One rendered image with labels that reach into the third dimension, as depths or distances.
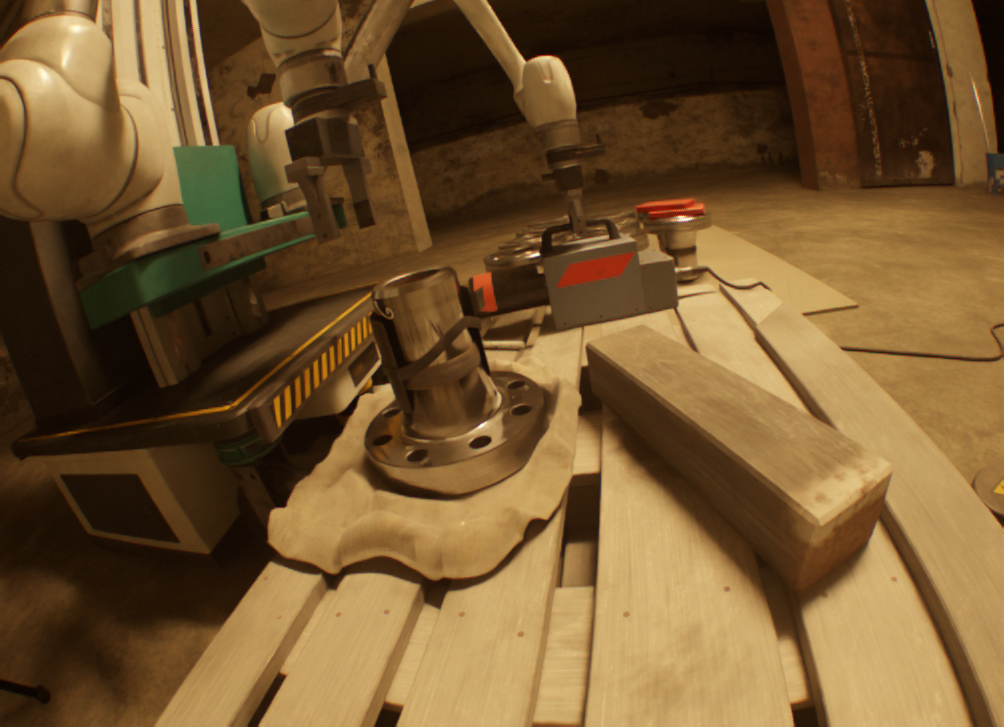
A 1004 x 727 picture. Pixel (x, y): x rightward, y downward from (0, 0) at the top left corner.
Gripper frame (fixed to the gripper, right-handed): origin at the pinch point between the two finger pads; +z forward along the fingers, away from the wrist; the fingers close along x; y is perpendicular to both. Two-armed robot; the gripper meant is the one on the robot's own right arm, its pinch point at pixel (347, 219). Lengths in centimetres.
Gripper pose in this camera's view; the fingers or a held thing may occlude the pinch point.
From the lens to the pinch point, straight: 62.4
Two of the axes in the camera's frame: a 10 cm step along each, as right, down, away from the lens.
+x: -0.9, 3.8, -9.2
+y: -9.7, 1.7, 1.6
